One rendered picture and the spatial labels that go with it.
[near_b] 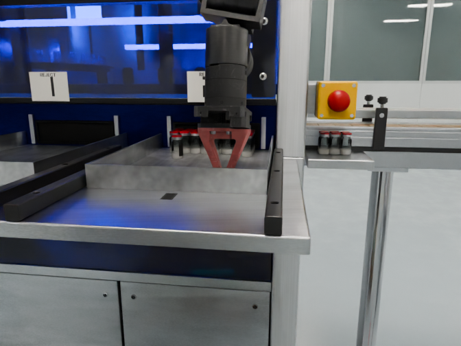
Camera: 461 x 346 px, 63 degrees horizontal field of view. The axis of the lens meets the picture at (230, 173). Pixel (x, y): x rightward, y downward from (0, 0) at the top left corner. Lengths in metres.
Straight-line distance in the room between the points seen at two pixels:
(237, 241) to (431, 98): 5.38
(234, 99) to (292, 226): 0.19
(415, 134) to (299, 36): 0.34
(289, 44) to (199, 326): 0.65
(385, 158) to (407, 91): 4.70
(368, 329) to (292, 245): 0.75
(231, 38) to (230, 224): 0.24
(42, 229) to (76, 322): 0.62
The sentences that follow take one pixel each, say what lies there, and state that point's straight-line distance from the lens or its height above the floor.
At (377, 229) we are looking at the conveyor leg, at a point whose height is 0.68.
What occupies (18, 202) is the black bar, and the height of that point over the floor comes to 0.90.
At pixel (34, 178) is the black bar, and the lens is 0.59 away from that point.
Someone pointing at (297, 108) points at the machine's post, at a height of 0.98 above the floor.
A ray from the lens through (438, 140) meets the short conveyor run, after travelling 0.93.
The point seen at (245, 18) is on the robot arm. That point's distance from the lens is 0.52.
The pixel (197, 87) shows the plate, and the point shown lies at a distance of 0.77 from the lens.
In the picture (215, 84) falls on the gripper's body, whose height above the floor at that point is 1.03.
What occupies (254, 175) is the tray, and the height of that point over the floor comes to 0.91.
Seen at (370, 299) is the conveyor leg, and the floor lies 0.49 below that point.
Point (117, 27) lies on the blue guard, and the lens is 0.83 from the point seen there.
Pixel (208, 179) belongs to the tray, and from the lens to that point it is 0.52.
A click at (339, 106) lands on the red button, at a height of 0.99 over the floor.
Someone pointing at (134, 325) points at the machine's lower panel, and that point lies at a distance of 1.00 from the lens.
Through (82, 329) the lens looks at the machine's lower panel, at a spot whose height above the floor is 0.44.
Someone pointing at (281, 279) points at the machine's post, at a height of 0.61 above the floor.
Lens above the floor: 1.03
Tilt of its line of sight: 13 degrees down
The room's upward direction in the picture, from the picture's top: straight up
